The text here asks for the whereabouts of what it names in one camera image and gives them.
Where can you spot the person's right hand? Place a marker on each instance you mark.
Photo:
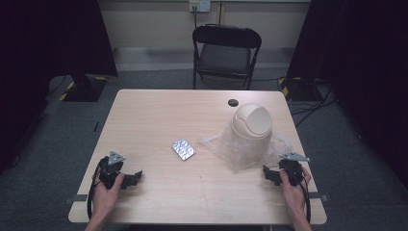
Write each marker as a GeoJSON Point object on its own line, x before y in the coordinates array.
{"type": "Point", "coordinates": [293, 194]}

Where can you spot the black curtain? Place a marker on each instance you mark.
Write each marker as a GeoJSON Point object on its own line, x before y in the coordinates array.
{"type": "Point", "coordinates": [359, 64]}
{"type": "Point", "coordinates": [48, 48]}

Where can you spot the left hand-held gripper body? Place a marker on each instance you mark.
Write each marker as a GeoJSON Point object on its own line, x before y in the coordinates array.
{"type": "Point", "coordinates": [109, 171]}

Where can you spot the clear plastic bag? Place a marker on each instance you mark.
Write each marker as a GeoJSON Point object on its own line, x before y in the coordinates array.
{"type": "Point", "coordinates": [224, 149]}

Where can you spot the stand base with striped tape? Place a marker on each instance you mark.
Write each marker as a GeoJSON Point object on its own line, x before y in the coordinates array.
{"type": "Point", "coordinates": [85, 88]}
{"type": "Point", "coordinates": [296, 89]}

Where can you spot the black folding chair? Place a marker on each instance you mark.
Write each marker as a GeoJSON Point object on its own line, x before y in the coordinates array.
{"type": "Point", "coordinates": [226, 57]}

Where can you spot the white wall socket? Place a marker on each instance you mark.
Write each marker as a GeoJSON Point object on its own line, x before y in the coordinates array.
{"type": "Point", "coordinates": [199, 5]}

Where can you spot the beige swing-lid trash can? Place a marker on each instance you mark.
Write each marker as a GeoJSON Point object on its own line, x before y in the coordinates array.
{"type": "Point", "coordinates": [251, 123]}

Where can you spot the silver blister pack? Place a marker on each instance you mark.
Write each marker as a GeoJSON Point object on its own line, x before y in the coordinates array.
{"type": "Point", "coordinates": [183, 149]}

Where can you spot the person's left hand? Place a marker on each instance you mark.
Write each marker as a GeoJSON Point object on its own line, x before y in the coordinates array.
{"type": "Point", "coordinates": [107, 195]}

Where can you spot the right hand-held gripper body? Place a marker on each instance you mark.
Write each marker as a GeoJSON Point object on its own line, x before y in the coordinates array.
{"type": "Point", "coordinates": [292, 169]}

